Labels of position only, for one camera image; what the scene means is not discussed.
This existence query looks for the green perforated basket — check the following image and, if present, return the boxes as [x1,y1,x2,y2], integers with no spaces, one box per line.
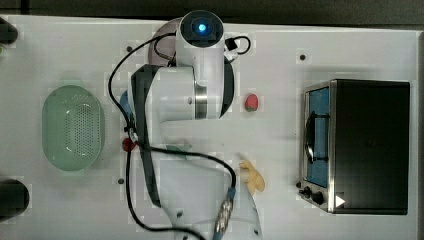
[42,85,105,171]

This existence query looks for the green round bowl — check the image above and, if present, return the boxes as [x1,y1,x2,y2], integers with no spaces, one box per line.
[166,143,192,160]

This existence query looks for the steel toaster oven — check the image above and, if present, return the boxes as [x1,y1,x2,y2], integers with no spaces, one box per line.
[296,79,410,215]

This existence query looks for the black clamp bottom left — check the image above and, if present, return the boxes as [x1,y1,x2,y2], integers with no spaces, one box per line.
[0,179,30,222]

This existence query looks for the black short camera cable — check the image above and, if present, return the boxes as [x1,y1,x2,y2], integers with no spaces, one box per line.
[224,35,252,56]

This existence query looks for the red green strawberry toy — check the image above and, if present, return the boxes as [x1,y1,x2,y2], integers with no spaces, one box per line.
[244,94,259,112]

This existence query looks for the black clamp top left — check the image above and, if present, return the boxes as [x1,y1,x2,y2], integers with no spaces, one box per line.
[0,18,18,45]

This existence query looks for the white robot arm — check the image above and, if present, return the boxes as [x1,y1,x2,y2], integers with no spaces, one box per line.
[128,10,263,240]

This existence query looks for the black clamp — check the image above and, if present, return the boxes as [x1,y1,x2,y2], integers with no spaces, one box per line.
[0,18,18,45]
[0,179,30,222]

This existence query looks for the blue round bowl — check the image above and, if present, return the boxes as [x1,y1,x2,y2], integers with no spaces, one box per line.
[119,91,132,117]

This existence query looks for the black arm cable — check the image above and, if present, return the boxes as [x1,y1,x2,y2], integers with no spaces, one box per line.
[107,31,237,240]

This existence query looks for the small red strawberry toy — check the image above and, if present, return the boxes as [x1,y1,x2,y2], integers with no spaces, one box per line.
[122,138,136,152]

